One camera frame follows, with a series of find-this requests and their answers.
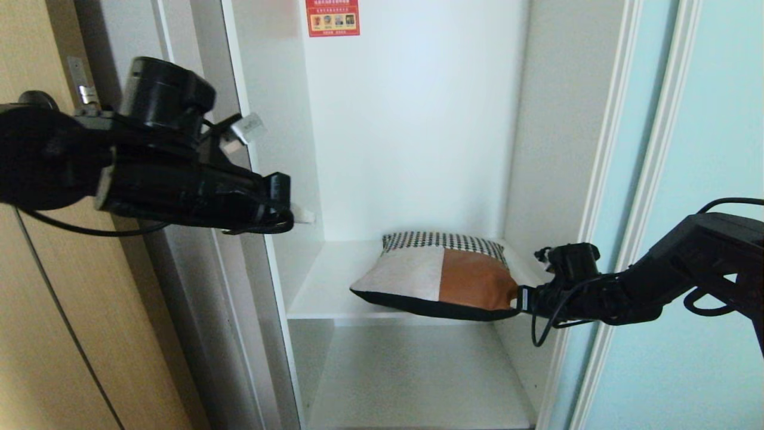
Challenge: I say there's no red sticker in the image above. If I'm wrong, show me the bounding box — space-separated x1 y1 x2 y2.
305 0 361 38

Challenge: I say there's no white wardrobe shelf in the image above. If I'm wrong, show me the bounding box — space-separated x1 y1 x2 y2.
285 239 541 321

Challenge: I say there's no metal door hinge plate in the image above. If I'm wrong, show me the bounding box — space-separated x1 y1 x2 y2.
66 56 101 113

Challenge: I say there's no light wooden door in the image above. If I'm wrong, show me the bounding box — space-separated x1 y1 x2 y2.
0 0 211 430

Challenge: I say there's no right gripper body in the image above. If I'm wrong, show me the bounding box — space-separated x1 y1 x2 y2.
516 281 572 318

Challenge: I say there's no black cable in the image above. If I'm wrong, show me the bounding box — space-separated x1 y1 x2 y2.
530 276 603 348
695 196 764 216
12 206 171 238

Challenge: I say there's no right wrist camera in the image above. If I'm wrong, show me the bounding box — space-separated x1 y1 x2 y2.
535 242 602 281

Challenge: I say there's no pale blue sliding wardrobe door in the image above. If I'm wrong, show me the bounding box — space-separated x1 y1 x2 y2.
536 0 764 430

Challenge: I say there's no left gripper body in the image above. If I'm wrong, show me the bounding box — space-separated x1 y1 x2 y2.
95 128 294 235

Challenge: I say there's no patchwork cushion white brown black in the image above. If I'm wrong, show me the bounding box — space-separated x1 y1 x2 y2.
350 231 521 322

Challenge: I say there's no white wardrobe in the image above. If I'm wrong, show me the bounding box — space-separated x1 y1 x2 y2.
220 0 629 430

